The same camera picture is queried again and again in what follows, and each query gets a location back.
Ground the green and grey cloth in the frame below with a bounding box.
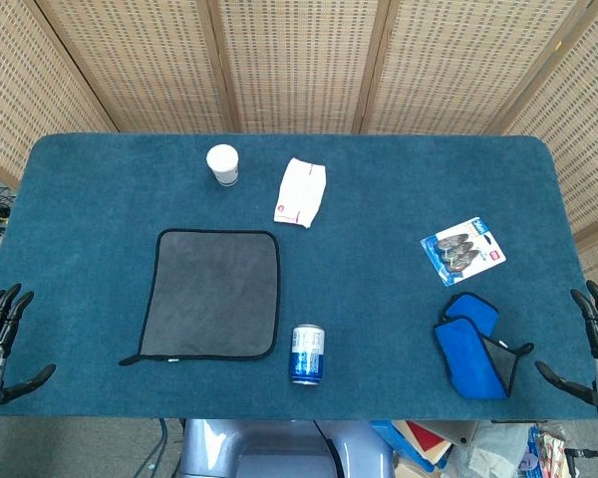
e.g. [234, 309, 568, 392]
[118, 227, 282, 367]

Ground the colourful printed package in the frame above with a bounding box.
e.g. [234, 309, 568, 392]
[525, 422, 579, 478]

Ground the clear plastic bag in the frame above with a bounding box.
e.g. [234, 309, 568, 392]
[450, 422, 532, 478]

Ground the grey laptop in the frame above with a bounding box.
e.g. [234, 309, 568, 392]
[441, 420, 481, 448]

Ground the blue blister pack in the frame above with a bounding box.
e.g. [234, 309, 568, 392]
[419, 215, 508, 288]

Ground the red book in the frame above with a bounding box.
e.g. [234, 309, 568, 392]
[406, 420, 452, 457]

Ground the blue cardboard box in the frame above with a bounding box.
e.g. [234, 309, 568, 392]
[370, 420, 452, 472]

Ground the teal table cover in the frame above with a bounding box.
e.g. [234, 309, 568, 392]
[0, 131, 598, 422]

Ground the woven bamboo screen panel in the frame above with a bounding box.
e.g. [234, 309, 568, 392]
[22, 0, 240, 134]
[497, 0, 598, 300]
[0, 0, 119, 190]
[361, 0, 592, 135]
[206, 0, 393, 135]

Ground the blue-grey robot torso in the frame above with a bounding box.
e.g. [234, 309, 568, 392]
[178, 418, 395, 478]

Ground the blue white drink can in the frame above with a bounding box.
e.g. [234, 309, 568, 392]
[290, 324, 326, 386]

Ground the white paper cup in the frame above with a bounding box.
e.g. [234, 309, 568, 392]
[205, 143, 241, 188]

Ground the white tissue packet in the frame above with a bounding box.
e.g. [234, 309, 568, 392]
[272, 156, 329, 230]

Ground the black torso cable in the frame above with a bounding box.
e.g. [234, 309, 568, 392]
[312, 420, 343, 478]

